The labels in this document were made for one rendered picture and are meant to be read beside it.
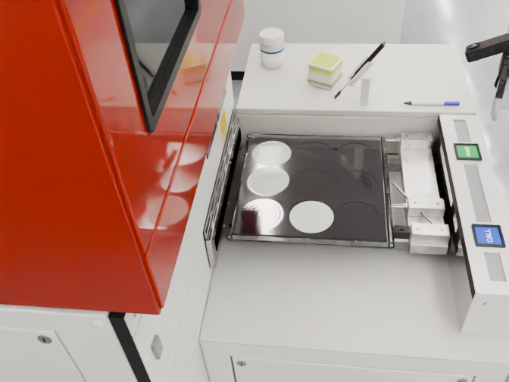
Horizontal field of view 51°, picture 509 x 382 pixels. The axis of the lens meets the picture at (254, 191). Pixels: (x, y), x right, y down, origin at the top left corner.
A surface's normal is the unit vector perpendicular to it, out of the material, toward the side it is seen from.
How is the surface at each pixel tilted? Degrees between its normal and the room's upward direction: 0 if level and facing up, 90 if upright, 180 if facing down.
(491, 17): 0
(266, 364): 90
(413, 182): 0
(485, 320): 90
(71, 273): 90
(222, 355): 90
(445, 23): 0
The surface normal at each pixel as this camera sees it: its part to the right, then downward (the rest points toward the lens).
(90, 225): -0.11, 0.70
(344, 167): -0.07, -0.71
